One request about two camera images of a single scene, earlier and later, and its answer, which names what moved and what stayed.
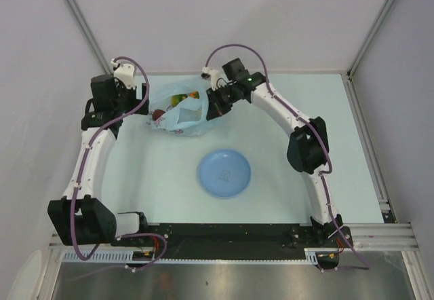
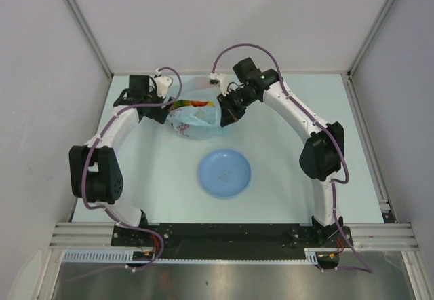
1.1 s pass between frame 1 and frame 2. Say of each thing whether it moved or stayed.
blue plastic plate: stayed
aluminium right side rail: stayed
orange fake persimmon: moved
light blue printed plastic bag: moved
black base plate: stayed
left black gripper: moved
